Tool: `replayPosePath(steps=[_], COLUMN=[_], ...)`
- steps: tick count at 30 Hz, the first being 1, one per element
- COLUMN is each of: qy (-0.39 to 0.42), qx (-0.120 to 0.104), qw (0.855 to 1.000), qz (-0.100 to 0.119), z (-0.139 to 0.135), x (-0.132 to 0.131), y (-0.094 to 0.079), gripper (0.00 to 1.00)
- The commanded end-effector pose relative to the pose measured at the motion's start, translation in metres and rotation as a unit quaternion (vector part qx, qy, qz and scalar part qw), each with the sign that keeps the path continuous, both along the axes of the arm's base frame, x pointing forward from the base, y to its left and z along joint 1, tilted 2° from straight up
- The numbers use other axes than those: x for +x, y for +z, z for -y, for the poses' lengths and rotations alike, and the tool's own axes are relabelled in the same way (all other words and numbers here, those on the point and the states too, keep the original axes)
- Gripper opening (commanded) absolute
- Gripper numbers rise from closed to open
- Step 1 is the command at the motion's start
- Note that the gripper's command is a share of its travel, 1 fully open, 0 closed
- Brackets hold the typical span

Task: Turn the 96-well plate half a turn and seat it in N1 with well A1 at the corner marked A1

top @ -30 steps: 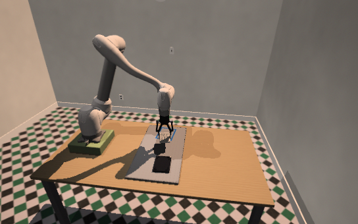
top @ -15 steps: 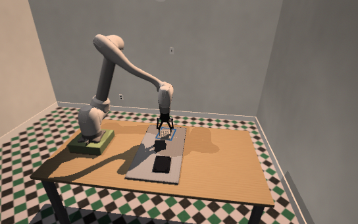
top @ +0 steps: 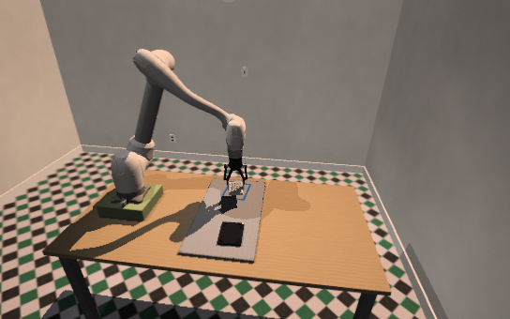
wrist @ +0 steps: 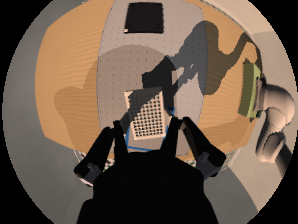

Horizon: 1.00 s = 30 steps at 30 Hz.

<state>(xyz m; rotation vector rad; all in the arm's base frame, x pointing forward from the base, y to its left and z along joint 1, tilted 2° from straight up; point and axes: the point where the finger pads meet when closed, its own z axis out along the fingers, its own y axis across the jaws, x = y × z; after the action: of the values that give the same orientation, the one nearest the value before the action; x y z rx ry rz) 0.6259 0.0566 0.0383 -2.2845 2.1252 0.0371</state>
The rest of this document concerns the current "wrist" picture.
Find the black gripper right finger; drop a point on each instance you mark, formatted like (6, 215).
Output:
(210, 159)

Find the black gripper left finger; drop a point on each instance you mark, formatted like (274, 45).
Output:
(94, 162)

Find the blue tape outline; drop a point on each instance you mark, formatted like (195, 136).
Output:
(172, 109)

